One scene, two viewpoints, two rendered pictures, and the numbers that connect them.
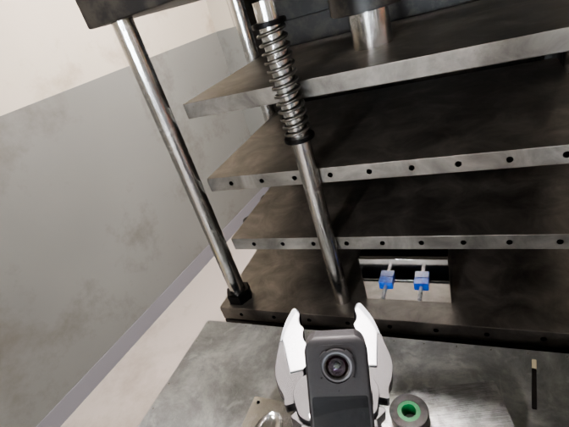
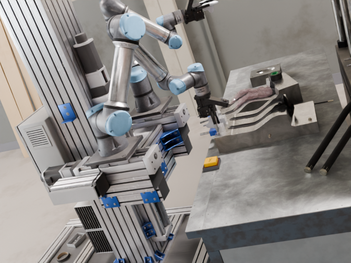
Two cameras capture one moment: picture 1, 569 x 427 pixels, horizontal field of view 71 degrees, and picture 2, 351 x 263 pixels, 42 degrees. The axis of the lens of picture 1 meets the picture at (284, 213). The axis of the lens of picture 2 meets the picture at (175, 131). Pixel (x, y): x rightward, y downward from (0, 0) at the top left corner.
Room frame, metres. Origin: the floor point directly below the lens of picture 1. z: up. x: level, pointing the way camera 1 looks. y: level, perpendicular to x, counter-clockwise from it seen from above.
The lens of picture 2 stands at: (-0.60, -2.57, 1.82)
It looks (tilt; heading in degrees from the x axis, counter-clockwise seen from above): 21 degrees down; 80
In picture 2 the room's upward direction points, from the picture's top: 20 degrees counter-clockwise
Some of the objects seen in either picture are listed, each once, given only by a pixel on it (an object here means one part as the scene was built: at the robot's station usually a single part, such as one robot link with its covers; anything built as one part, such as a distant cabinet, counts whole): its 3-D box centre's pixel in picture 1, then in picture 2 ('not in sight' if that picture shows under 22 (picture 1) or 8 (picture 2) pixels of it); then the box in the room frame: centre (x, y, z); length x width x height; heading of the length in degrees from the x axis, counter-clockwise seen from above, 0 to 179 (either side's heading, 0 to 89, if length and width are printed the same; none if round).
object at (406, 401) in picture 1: (409, 415); (275, 75); (0.51, -0.12, 0.93); 0.08 x 0.08 x 0.04
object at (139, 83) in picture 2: not in sight; (138, 80); (-0.25, -0.04, 1.20); 0.13 x 0.12 x 0.14; 81
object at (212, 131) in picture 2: not in sight; (212, 131); (-0.04, -0.41, 0.89); 0.13 x 0.05 x 0.05; 151
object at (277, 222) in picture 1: (397, 185); not in sight; (1.33, -0.44, 1.02); 1.10 x 0.74 x 0.05; 60
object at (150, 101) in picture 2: not in sight; (145, 98); (-0.25, -0.05, 1.09); 0.15 x 0.15 x 0.10
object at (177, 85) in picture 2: not in sight; (179, 83); (-0.12, -0.44, 1.20); 0.11 x 0.11 x 0.08; 18
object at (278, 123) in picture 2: not in sight; (265, 120); (0.22, -0.50, 0.87); 0.50 x 0.26 x 0.14; 150
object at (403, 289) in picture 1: (411, 235); not in sight; (1.19, -0.42, 0.87); 0.50 x 0.27 x 0.17; 150
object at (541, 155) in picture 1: (388, 123); not in sight; (1.33, -0.44, 1.27); 1.10 x 0.74 x 0.05; 60
